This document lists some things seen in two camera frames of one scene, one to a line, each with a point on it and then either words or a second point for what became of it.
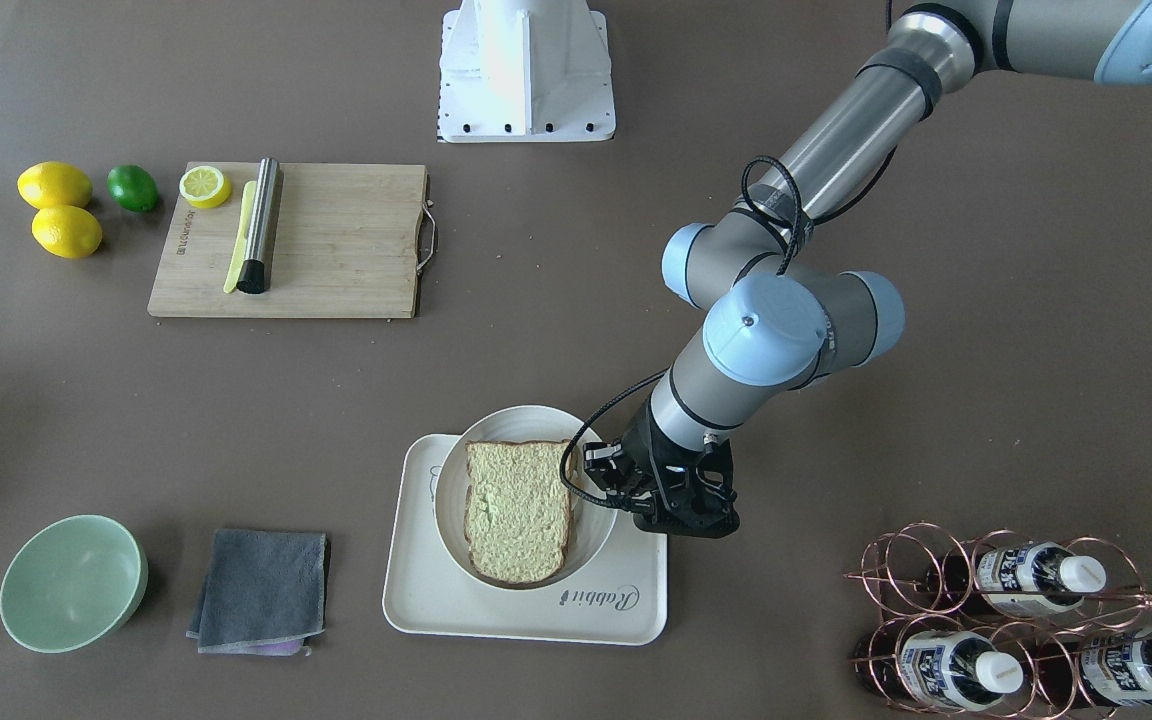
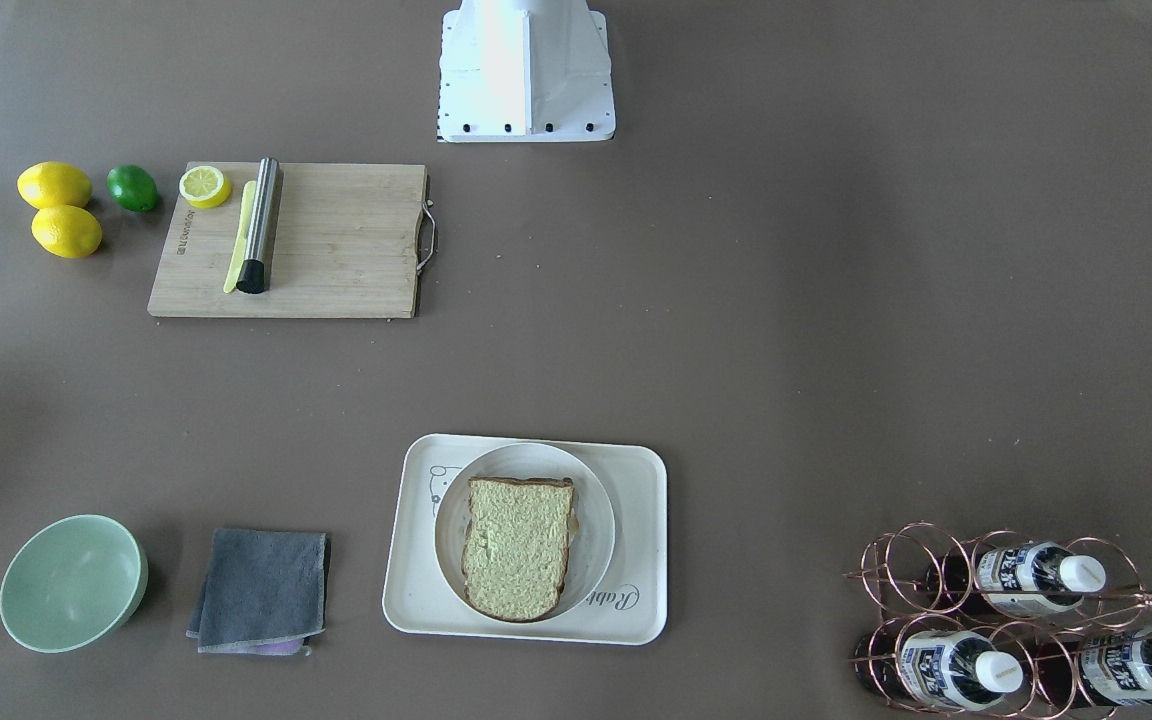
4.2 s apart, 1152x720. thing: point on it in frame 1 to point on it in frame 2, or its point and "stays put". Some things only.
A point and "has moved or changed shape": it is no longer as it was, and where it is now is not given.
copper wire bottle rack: x=996 y=626 stays put
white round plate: x=503 y=424 to x=591 y=549
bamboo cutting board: x=346 y=246 stays put
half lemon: x=204 y=186 stays put
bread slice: x=517 y=509 has moved or changed shape
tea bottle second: x=940 y=668 stays put
